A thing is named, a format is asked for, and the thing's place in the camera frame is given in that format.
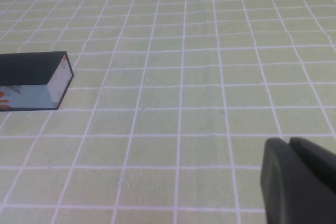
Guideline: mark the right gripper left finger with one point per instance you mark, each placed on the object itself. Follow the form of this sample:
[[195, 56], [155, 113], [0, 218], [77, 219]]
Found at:
[[283, 187]]

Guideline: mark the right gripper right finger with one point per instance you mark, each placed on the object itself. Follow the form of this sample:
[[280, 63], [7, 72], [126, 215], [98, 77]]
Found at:
[[315, 155]]

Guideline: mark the black printed glasses case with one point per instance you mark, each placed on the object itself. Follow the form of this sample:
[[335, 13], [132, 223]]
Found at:
[[26, 69]]

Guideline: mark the green white-checked tablecloth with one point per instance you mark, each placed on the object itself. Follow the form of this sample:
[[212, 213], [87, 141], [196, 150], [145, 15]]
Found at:
[[168, 51]]

